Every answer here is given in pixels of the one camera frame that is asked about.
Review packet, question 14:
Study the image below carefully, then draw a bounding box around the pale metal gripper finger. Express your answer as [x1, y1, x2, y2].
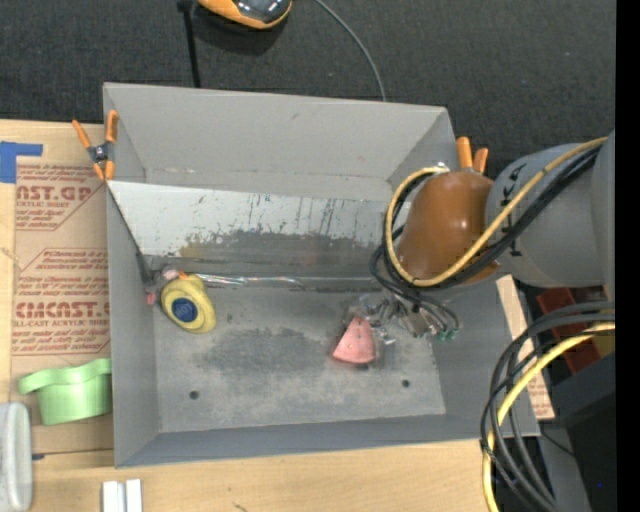
[358, 293, 399, 322]
[372, 325, 401, 349]

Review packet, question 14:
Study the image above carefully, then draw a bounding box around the clear plastic strip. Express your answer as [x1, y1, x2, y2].
[193, 272, 307, 293]

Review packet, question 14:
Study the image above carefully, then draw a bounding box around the red-brown flat block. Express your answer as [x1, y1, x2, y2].
[536, 287, 602, 374]

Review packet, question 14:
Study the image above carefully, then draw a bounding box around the white rounded block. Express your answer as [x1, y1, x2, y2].
[0, 402, 34, 512]

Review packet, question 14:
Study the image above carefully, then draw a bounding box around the brown cardboard board red print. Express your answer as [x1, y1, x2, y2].
[0, 118, 556, 454]

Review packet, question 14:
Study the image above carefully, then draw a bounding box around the grey metal bin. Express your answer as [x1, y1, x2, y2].
[102, 82, 542, 469]

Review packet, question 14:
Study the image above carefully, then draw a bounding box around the light green cup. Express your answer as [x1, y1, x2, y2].
[18, 357, 114, 427]

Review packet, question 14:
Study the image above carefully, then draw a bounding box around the pink wedge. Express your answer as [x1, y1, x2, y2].
[331, 316, 377, 366]

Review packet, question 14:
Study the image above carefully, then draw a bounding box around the yellow tape measure blue button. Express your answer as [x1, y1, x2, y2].
[159, 273, 219, 335]

